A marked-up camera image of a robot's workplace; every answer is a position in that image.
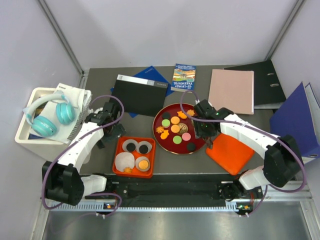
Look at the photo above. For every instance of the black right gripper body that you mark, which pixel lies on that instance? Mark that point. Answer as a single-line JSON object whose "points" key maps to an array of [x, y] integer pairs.
{"points": [[203, 130]]}

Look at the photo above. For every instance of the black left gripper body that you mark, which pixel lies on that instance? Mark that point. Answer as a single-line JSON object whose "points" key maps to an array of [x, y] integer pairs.
{"points": [[109, 132]]}

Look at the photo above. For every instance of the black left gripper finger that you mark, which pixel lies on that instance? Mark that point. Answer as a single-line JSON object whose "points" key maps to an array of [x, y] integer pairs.
{"points": [[101, 143], [116, 132]]}

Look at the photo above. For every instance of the metal tongs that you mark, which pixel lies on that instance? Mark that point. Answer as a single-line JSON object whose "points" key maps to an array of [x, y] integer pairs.
{"points": [[195, 125]]}

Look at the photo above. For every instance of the black cookie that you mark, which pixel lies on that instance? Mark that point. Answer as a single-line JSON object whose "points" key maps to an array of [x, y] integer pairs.
{"points": [[166, 116], [191, 147], [130, 147], [143, 149]]}

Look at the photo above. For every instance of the green macaron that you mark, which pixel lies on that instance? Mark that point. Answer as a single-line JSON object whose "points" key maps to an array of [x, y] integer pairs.
{"points": [[177, 139], [165, 123]]}

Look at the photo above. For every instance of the orange swirl cookie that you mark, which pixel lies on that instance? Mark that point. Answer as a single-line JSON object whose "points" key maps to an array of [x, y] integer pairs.
{"points": [[128, 170], [160, 129]]}

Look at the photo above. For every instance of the orange round cookie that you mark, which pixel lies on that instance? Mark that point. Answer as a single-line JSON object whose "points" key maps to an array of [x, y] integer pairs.
{"points": [[175, 120], [175, 128], [143, 164]]}

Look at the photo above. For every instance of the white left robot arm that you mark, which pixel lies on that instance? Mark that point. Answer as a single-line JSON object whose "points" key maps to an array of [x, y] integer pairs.
{"points": [[61, 180]]}

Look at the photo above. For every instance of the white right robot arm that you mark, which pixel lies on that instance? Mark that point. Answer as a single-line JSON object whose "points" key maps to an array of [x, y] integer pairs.
{"points": [[281, 156]]}

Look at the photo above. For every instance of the orange flower cookie top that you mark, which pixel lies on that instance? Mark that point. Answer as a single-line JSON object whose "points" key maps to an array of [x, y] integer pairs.
{"points": [[190, 112]]}

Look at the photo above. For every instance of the white paper cup top-left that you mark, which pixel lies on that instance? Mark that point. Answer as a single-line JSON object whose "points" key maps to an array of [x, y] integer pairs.
{"points": [[127, 142]]}

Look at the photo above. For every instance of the orange fish cookie top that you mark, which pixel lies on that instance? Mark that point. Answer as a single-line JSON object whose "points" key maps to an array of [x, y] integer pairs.
{"points": [[182, 115]]}

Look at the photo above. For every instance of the orange fish cookie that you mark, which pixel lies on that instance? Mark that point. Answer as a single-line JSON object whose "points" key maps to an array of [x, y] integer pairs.
{"points": [[182, 115], [164, 135]]}

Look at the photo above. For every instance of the pink macaron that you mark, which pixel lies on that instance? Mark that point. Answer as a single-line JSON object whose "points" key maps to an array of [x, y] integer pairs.
{"points": [[186, 136]]}

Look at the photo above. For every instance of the orange box lid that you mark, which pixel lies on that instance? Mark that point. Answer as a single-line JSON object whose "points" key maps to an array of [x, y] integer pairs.
{"points": [[229, 153]]}

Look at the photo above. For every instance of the white paper cup bottom-left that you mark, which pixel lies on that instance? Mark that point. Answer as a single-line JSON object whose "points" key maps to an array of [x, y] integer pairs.
{"points": [[123, 160]]}

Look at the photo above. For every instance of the orange cookie box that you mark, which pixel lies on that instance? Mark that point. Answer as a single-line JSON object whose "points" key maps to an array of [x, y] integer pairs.
{"points": [[151, 156]]}

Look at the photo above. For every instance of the white paper cup top-right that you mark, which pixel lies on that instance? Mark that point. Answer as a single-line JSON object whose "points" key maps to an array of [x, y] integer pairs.
{"points": [[144, 143]]}

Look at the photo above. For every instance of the black notebook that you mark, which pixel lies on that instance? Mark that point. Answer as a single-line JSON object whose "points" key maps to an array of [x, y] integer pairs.
{"points": [[140, 96]]}

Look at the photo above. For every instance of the white spiral manual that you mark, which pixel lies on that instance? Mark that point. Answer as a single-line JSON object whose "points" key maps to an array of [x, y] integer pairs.
{"points": [[56, 116]]}

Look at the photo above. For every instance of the white paper cup bottom-right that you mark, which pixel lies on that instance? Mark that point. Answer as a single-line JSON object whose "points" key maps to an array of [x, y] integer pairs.
{"points": [[140, 159]]}

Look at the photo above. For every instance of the pink folder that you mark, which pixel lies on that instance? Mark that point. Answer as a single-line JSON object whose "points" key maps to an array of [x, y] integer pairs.
{"points": [[232, 89]]}

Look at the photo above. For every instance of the red round tray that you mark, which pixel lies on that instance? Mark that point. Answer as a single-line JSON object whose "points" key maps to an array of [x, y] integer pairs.
{"points": [[186, 126]]}

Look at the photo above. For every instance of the colourful paperback book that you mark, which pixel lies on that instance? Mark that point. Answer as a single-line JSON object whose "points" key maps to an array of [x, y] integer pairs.
{"points": [[183, 78]]}

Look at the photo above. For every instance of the orange fish cookie bottom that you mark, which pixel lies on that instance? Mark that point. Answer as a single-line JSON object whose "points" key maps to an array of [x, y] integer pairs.
{"points": [[164, 135]]}

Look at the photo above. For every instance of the white storage bin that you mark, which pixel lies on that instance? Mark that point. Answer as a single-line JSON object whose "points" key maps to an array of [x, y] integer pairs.
{"points": [[49, 148]]}

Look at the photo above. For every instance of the teal headphones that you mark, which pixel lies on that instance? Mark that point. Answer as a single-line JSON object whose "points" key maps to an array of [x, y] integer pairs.
{"points": [[46, 125]]}

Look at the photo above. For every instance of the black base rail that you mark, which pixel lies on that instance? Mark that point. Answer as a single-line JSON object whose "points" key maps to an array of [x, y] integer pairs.
{"points": [[179, 190]]}

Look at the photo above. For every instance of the black ring binder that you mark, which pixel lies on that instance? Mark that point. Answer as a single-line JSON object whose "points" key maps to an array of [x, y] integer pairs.
{"points": [[268, 92]]}

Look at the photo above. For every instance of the grey cable duct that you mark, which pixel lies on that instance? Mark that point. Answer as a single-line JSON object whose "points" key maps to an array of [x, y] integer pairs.
{"points": [[108, 206]]}

